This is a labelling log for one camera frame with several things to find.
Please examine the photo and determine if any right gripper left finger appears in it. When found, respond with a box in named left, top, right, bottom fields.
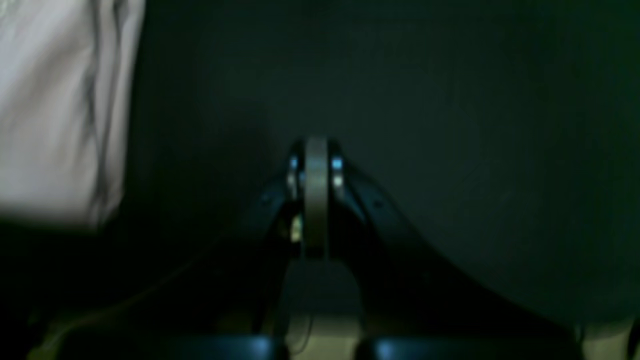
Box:
left=56, top=137, right=318, bottom=360

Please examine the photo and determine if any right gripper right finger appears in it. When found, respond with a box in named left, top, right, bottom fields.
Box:
left=316, top=137, right=584, bottom=360

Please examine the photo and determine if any pale pink T-shirt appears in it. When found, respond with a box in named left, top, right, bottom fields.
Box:
left=0, top=0, right=146, bottom=229

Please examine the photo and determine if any black table cloth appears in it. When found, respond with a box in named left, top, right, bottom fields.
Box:
left=1, top=0, right=639, bottom=343

